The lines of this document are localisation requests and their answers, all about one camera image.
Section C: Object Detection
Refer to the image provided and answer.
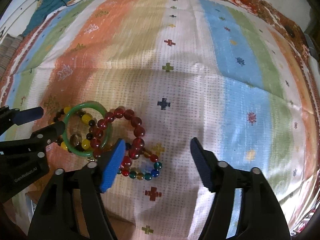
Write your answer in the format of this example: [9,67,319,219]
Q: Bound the green jade bangle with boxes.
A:
[62,100,113,158]

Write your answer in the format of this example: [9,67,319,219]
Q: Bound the red bead bracelet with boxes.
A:
[89,106,147,170]

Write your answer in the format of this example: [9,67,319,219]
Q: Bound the striped colourful mat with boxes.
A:
[0,0,318,240]

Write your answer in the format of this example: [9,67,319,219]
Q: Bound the yellow black bead bracelet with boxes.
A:
[51,106,97,152]

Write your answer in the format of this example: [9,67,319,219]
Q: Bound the multicolour glass bead bracelet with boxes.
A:
[116,152,163,181]

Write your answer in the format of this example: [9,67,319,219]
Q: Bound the striped grey pillow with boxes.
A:
[0,34,23,79]

